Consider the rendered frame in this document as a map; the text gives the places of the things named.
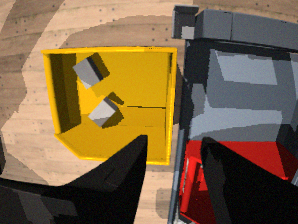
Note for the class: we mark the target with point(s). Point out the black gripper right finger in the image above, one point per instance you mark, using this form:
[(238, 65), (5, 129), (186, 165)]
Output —
[(242, 192)]

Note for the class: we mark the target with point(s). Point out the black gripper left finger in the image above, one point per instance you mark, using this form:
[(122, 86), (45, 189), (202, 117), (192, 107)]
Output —
[(107, 194)]

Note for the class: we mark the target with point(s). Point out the red open bin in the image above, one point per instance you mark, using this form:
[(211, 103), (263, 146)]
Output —
[(271, 156)]

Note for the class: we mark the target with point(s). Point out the yellow bin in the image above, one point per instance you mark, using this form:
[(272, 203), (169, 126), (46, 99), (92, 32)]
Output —
[(140, 83)]

